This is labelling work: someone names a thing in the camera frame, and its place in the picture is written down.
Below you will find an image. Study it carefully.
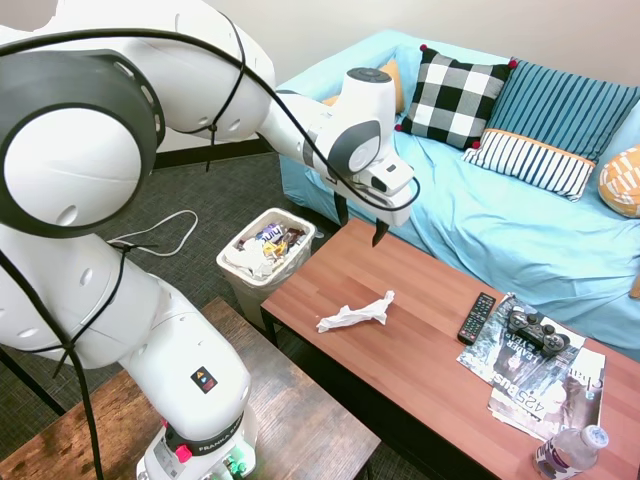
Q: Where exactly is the clear plastic bin liner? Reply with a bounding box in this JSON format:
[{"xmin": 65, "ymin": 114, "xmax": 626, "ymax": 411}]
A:
[{"xmin": 219, "ymin": 209, "xmax": 324, "ymax": 286}]

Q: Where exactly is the plain orange pillow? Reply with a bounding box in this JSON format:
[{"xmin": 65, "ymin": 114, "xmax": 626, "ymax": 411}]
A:
[{"xmin": 321, "ymin": 59, "xmax": 406, "ymax": 115}]

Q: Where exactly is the black game controller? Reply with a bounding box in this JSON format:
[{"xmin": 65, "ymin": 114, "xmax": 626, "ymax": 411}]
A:
[{"xmin": 507, "ymin": 310, "xmax": 571, "ymax": 358}]

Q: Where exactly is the clear Hint water bottle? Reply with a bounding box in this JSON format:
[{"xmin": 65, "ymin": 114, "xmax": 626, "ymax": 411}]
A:
[{"xmin": 253, "ymin": 222, "xmax": 287, "ymax": 247}]

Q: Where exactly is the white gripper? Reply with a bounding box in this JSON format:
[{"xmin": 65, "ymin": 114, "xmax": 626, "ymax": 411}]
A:
[{"xmin": 328, "ymin": 173, "xmax": 415, "ymax": 249}]

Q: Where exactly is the discarded white paper tissue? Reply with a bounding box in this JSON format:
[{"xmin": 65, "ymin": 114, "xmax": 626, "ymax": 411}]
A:
[{"xmin": 224, "ymin": 238, "xmax": 275, "ymax": 279}]

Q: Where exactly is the clear bottle with purple label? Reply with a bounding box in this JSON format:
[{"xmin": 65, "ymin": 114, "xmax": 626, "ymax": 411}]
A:
[{"xmin": 531, "ymin": 424, "xmax": 610, "ymax": 480}]

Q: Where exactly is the white floor cable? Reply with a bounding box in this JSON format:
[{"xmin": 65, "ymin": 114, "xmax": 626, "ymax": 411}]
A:
[{"xmin": 102, "ymin": 209, "xmax": 200, "ymax": 259}]

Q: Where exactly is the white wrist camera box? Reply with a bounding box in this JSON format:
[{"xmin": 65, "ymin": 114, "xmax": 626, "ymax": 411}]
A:
[{"xmin": 367, "ymin": 155, "xmax": 417, "ymax": 196}]

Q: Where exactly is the light blue covered sofa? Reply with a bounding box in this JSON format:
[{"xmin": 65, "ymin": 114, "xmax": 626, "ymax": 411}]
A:
[{"xmin": 277, "ymin": 28, "xmax": 640, "ymax": 362}]

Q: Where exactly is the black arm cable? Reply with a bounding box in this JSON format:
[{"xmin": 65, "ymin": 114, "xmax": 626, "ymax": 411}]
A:
[{"xmin": 0, "ymin": 27, "xmax": 422, "ymax": 480}]

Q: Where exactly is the cream plastic trash bin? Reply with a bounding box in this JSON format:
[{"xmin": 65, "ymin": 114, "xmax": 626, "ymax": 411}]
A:
[{"xmin": 215, "ymin": 207, "xmax": 318, "ymax": 332}]

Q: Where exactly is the blue striped pillow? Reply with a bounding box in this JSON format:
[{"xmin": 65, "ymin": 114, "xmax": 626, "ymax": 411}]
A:
[{"xmin": 484, "ymin": 58, "xmax": 640, "ymax": 164}]

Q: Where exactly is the magazine with grey cover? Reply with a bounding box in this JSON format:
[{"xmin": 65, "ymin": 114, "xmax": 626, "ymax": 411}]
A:
[{"xmin": 456, "ymin": 291, "xmax": 587, "ymax": 397}]

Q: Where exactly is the magazine with 425 Business print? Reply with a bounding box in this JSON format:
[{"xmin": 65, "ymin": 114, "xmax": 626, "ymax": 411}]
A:
[{"xmin": 486, "ymin": 346, "xmax": 607, "ymax": 443}]

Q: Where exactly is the black TV remote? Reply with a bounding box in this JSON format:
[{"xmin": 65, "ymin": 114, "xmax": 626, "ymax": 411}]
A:
[{"xmin": 456, "ymin": 291, "xmax": 498, "ymax": 346}]

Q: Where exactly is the reddish wood coffee table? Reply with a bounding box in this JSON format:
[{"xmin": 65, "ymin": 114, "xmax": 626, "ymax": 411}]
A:
[{"xmin": 259, "ymin": 217, "xmax": 640, "ymax": 480}]

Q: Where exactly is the white navy striped pillow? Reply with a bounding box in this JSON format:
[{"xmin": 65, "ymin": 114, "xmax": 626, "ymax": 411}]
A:
[{"xmin": 460, "ymin": 127, "xmax": 597, "ymax": 203}]

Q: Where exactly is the orange white patterned pillow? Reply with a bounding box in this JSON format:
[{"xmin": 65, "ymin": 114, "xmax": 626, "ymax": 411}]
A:
[{"xmin": 598, "ymin": 144, "xmax": 640, "ymax": 219}]

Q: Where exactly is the black white checkered pillow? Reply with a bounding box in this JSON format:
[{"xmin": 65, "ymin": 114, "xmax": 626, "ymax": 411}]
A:
[{"xmin": 394, "ymin": 43, "xmax": 519, "ymax": 151}]

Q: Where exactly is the rustic wooden robot stand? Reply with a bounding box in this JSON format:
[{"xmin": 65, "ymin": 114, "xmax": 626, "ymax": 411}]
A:
[{"xmin": 0, "ymin": 296, "xmax": 382, "ymax": 480}]

